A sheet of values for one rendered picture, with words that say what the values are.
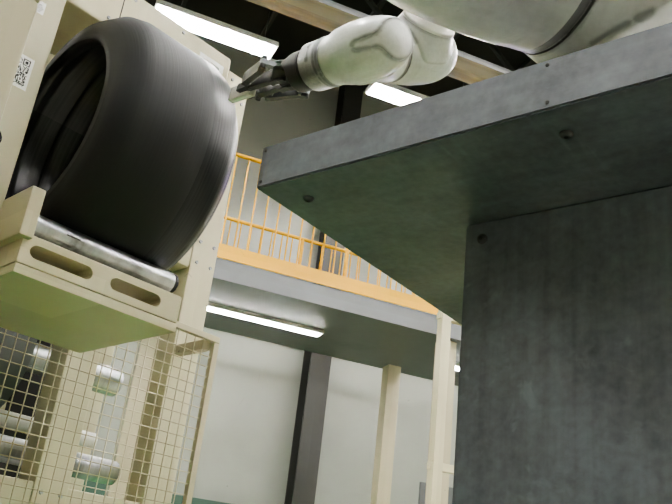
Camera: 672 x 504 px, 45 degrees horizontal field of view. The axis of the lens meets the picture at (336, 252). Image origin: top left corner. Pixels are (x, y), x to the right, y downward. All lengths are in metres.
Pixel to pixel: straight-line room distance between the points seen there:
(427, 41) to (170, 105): 0.53
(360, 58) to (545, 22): 0.66
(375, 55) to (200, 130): 0.49
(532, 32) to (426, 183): 0.21
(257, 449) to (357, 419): 1.55
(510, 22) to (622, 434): 0.37
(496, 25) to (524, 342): 0.29
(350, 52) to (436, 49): 0.19
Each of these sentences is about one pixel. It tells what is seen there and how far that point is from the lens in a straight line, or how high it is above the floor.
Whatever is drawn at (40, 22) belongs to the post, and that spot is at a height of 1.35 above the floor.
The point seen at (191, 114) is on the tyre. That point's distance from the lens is 1.71.
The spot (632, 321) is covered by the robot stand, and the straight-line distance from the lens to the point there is 0.60.
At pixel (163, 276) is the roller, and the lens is 1.74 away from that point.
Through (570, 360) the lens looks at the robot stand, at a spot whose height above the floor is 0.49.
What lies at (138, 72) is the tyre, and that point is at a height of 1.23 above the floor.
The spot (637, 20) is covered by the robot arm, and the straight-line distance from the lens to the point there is 0.79.
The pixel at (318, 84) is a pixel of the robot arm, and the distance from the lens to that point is 1.48.
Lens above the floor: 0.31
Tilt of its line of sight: 24 degrees up
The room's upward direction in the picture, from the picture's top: 7 degrees clockwise
